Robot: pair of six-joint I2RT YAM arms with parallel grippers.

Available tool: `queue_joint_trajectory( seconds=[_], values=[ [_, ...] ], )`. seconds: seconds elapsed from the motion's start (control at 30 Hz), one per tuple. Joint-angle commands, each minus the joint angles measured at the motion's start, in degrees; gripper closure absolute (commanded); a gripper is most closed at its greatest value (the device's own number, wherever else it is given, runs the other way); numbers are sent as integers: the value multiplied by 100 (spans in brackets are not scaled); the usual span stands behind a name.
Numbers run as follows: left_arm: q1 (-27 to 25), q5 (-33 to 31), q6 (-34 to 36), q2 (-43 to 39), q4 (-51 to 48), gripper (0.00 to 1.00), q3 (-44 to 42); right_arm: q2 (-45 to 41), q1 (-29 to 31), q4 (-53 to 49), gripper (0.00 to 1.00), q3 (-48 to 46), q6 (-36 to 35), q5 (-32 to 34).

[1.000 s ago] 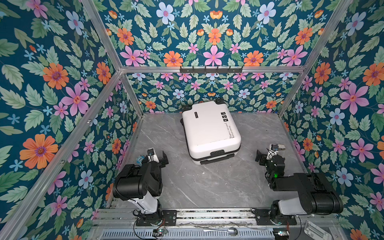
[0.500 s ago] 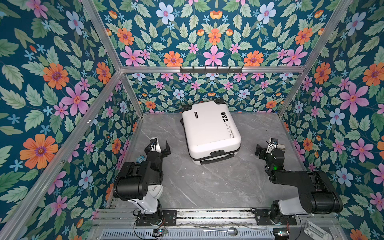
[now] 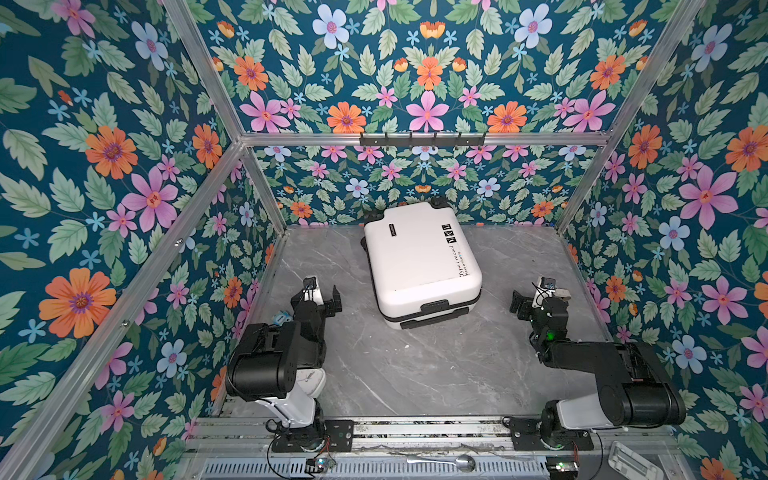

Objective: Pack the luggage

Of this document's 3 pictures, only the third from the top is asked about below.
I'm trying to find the black hook rail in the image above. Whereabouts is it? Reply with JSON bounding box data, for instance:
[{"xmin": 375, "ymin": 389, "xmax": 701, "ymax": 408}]
[{"xmin": 358, "ymin": 132, "xmax": 486, "ymax": 149}]

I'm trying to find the metal spoon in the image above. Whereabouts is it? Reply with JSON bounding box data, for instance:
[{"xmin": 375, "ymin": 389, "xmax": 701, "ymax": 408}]
[{"xmin": 406, "ymin": 454, "xmax": 477, "ymax": 473}]

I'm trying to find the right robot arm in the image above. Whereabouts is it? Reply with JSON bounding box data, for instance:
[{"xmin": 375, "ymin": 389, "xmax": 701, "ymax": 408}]
[{"xmin": 502, "ymin": 277, "xmax": 687, "ymax": 450}]

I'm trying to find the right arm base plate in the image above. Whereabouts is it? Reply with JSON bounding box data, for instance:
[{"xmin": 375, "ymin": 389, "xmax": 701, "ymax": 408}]
[{"xmin": 501, "ymin": 416, "xmax": 594, "ymax": 451}]

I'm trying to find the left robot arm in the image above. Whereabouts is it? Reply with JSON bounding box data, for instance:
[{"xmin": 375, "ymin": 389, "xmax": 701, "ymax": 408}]
[{"xmin": 224, "ymin": 276, "xmax": 343, "ymax": 436}]

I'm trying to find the small blue patterned box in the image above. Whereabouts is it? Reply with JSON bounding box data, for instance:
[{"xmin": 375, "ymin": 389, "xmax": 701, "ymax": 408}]
[{"xmin": 272, "ymin": 311, "xmax": 293, "ymax": 326}]

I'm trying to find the white square clock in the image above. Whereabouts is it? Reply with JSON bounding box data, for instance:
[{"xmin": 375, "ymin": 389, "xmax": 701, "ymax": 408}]
[{"xmin": 296, "ymin": 368, "xmax": 327, "ymax": 399}]

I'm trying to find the black suitcase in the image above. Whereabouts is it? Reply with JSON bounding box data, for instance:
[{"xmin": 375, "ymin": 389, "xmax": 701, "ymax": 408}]
[{"xmin": 361, "ymin": 197, "xmax": 483, "ymax": 330}]

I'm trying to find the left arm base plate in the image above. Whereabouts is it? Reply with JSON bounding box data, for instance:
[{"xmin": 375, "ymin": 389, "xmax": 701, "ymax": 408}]
[{"xmin": 271, "ymin": 419, "xmax": 355, "ymax": 453}]

